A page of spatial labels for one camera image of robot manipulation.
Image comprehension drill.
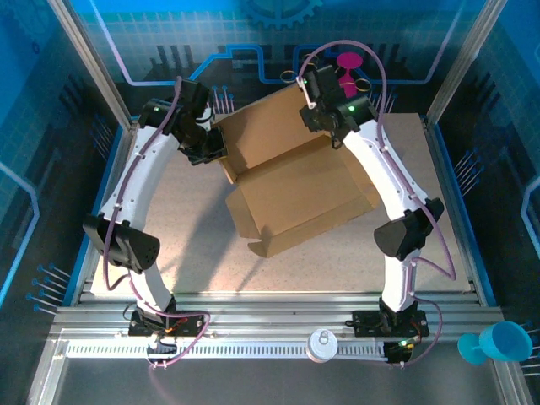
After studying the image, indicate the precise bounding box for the pink glitter wine glass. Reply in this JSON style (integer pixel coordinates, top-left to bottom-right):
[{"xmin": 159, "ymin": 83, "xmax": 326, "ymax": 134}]
[{"xmin": 336, "ymin": 52, "xmax": 365, "ymax": 99}]

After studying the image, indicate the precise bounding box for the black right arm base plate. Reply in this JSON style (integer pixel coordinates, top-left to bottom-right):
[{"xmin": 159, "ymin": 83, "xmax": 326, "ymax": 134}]
[{"xmin": 351, "ymin": 310, "xmax": 430, "ymax": 338}]

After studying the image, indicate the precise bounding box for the aluminium profile frame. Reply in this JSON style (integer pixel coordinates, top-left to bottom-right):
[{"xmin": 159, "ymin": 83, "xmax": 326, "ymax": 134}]
[{"xmin": 24, "ymin": 0, "xmax": 536, "ymax": 405}]

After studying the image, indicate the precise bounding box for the silver tin can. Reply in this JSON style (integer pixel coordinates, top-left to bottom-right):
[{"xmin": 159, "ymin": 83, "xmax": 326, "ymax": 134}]
[{"xmin": 306, "ymin": 328, "xmax": 339, "ymax": 364}]

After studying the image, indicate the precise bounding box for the white slotted cable duct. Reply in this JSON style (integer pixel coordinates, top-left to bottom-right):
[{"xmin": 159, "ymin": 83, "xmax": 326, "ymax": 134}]
[{"xmin": 65, "ymin": 341, "xmax": 387, "ymax": 360}]

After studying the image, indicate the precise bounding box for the gold wire glass rack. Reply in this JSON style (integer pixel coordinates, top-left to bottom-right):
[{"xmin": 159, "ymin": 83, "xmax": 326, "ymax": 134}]
[{"xmin": 280, "ymin": 53, "xmax": 373, "ymax": 94}]

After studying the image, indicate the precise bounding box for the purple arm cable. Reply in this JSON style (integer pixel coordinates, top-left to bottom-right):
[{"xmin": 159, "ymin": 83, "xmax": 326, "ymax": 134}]
[
  {"xmin": 302, "ymin": 40, "xmax": 457, "ymax": 368},
  {"xmin": 102, "ymin": 75, "xmax": 211, "ymax": 370}
]

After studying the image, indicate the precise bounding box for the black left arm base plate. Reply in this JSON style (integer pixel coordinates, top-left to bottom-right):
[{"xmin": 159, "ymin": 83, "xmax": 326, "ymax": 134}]
[{"xmin": 125, "ymin": 310, "xmax": 208, "ymax": 338}]

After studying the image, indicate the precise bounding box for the blue plastic goblet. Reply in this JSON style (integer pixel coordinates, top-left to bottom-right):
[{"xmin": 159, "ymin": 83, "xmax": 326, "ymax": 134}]
[{"xmin": 457, "ymin": 320, "xmax": 533, "ymax": 366}]

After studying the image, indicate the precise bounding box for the brown cardboard paper box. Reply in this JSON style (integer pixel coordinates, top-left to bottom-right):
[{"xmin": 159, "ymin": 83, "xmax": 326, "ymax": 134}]
[{"xmin": 210, "ymin": 83, "xmax": 381, "ymax": 258}]

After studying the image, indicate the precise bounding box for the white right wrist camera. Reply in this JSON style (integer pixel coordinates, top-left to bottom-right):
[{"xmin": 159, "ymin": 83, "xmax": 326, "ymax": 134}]
[{"xmin": 296, "ymin": 74, "xmax": 318, "ymax": 110}]

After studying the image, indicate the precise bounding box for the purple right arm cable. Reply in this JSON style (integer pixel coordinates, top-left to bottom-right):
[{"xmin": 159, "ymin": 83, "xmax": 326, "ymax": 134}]
[{"xmin": 302, "ymin": 40, "xmax": 457, "ymax": 368}]

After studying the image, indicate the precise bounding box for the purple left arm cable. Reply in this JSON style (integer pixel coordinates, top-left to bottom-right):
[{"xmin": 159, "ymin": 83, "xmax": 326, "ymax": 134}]
[{"xmin": 102, "ymin": 75, "xmax": 211, "ymax": 370}]

